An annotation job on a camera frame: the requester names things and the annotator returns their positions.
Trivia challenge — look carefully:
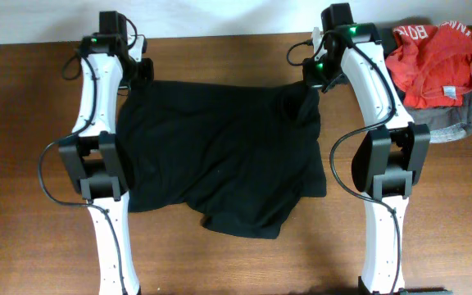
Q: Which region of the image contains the black polo shirt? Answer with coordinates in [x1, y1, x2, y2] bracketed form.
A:
[116, 81, 326, 239]

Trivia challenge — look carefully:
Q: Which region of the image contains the black cable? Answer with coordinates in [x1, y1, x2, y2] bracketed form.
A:
[286, 30, 403, 295]
[38, 14, 147, 295]

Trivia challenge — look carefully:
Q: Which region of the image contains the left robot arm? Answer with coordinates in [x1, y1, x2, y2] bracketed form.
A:
[58, 11, 151, 294]

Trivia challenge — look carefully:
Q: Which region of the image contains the left black cable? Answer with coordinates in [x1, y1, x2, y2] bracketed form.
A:
[38, 14, 147, 295]

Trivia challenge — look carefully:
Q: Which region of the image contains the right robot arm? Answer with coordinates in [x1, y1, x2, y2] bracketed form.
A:
[302, 2, 448, 295]

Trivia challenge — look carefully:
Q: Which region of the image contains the red t-shirt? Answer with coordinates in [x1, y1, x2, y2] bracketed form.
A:
[385, 20, 472, 109]

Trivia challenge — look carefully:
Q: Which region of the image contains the grey garment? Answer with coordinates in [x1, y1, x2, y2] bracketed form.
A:
[379, 27, 472, 144]

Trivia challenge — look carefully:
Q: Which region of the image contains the right black cable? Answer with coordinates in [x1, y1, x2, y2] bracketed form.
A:
[286, 30, 403, 295]

